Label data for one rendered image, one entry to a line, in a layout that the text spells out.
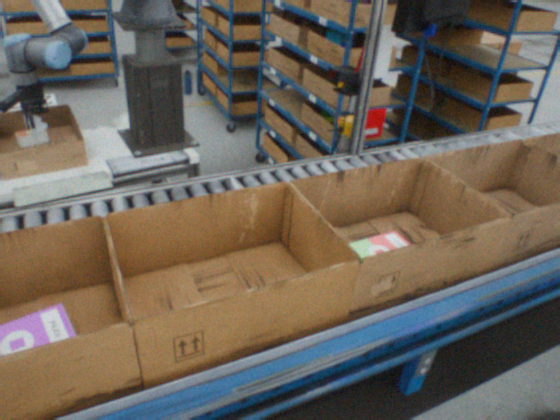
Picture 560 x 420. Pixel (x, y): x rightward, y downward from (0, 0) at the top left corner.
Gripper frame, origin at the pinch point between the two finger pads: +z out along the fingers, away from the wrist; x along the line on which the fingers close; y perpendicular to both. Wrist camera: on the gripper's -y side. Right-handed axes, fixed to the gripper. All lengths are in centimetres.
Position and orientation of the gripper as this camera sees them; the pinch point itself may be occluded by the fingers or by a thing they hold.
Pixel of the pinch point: (31, 134)
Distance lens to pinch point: 196.5
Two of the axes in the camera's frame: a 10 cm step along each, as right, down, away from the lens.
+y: 7.6, -3.2, 5.7
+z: -0.7, 8.3, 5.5
